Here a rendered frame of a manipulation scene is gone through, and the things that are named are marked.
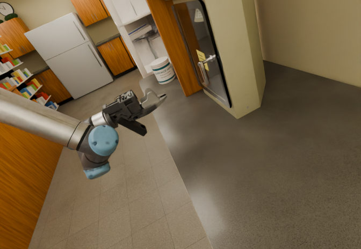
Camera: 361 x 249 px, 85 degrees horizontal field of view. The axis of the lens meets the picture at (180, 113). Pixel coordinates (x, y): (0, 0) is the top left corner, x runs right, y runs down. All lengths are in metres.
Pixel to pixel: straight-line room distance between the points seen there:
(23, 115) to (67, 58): 5.09
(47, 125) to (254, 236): 0.55
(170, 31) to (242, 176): 0.70
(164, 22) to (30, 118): 0.67
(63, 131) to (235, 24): 0.58
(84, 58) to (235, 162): 5.19
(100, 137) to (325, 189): 0.56
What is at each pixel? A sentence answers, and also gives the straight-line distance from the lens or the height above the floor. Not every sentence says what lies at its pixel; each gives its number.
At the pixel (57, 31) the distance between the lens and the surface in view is 5.60.
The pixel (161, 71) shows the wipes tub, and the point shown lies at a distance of 1.34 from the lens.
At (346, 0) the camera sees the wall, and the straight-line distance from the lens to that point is 0.90.
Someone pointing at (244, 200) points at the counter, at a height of 0.94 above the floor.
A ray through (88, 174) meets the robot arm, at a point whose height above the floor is 1.09.
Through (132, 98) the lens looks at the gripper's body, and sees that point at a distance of 0.65.
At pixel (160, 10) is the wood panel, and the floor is 1.38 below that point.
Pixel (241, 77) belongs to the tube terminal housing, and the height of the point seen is 1.10.
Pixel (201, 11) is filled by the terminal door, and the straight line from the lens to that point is 0.66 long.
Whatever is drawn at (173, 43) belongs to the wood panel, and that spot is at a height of 1.23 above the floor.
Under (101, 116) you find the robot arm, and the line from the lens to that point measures 0.69.
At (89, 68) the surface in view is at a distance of 5.64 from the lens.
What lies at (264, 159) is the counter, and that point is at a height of 0.94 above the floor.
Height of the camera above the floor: 1.45
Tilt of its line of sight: 31 degrees down
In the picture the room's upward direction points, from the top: 24 degrees counter-clockwise
